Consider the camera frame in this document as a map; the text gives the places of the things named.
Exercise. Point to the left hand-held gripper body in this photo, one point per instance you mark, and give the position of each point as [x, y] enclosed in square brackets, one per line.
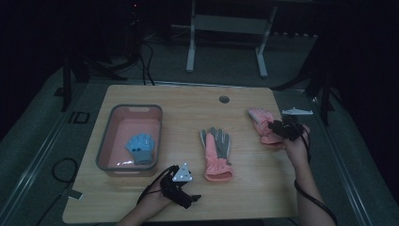
[175, 188]

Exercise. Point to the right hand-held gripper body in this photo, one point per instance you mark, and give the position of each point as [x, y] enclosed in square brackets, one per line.
[291, 128]

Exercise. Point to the pink padded ski glove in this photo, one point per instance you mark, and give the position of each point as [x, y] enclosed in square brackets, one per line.
[262, 125]

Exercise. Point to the blue knit glove dark dots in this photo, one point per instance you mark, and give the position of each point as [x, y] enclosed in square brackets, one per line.
[138, 149]

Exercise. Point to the pink glove with grey palm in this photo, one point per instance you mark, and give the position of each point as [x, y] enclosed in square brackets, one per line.
[216, 157]

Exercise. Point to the pink plastic basin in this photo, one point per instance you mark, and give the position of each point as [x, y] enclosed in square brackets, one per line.
[125, 138]

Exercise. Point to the person's right hand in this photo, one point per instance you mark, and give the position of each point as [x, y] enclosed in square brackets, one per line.
[296, 150]

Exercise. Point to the person's left hand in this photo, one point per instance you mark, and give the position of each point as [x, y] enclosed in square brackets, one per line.
[155, 199]

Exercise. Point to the black metal stand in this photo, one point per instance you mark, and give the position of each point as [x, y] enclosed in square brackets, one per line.
[73, 72]
[316, 81]

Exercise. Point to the round table grommet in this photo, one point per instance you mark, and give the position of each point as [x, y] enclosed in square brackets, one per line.
[224, 99]

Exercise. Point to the grey tape piece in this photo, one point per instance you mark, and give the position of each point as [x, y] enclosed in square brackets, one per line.
[72, 194]

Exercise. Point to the white metal desk frame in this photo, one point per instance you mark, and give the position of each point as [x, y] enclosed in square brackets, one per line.
[230, 25]

